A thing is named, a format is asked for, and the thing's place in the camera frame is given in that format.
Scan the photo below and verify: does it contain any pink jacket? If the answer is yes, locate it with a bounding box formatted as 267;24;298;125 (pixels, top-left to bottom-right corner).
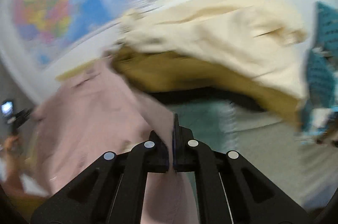
34;61;198;223

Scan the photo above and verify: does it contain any light green bedsheet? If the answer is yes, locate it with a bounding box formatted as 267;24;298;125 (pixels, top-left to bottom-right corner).
168;100;337;211

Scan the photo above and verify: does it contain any teal plastic basket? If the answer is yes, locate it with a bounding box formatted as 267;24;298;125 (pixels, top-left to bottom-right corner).
300;1;337;146

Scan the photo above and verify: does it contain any cream and mustard garment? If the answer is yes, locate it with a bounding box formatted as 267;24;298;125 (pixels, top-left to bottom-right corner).
112;0;307;126

